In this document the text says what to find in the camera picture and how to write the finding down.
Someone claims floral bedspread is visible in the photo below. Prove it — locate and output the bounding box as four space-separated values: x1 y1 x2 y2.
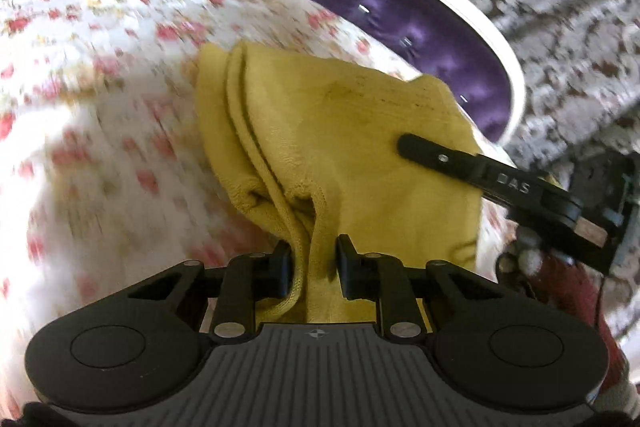
0 0 516 413

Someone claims person's right forearm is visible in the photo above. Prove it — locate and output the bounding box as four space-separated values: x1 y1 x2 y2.
497 247 640 408

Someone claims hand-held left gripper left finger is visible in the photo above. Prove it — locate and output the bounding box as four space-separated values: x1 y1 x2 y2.
127 242 292 344

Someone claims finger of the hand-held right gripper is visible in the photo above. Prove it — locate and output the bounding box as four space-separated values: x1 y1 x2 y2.
397 133 546 208

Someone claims mustard yellow knit sweater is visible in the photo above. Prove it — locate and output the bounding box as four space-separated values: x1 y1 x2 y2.
192 41 483 325

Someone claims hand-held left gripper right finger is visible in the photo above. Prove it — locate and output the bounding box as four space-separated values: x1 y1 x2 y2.
337 236 501 340

